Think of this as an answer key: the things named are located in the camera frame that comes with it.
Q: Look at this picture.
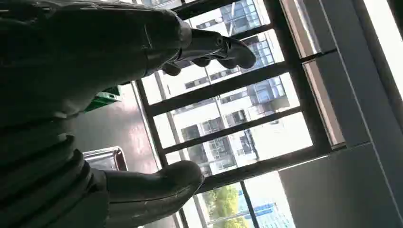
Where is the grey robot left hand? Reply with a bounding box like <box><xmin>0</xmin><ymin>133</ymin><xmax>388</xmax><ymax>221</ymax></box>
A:
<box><xmin>0</xmin><ymin>0</ymin><xmax>257</xmax><ymax>228</ymax></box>

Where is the green plastic crate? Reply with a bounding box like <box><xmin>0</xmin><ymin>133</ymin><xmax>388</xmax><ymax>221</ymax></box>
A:
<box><xmin>83</xmin><ymin>85</ymin><xmax>124</xmax><ymax>113</ymax></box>

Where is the shiny grey wrapped parcel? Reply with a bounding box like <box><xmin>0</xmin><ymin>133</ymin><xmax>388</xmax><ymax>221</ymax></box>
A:
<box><xmin>82</xmin><ymin>146</ymin><xmax>129</xmax><ymax>172</ymax></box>

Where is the ribbed grey left arm sleeve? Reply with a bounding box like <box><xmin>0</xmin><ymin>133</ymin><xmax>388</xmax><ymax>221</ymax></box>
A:
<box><xmin>0</xmin><ymin>121</ymin><xmax>110</xmax><ymax>228</ymax></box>

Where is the white building outside window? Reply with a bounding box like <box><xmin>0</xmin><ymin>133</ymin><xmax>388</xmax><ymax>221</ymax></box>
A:
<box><xmin>142</xmin><ymin>0</ymin><xmax>313</xmax><ymax>177</ymax></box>

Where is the green tree outside window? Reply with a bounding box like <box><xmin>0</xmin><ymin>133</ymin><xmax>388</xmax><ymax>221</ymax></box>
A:
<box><xmin>201</xmin><ymin>185</ymin><xmax>251</xmax><ymax>228</ymax></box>

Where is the bright ceiling light panel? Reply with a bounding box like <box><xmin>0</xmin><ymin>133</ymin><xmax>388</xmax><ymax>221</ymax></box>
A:
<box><xmin>364</xmin><ymin>0</ymin><xmax>403</xmax><ymax>99</ymax></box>

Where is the black window frame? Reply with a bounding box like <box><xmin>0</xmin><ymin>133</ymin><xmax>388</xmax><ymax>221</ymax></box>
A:
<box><xmin>134</xmin><ymin>0</ymin><xmax>347</xmax><ymax>228</ymax></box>

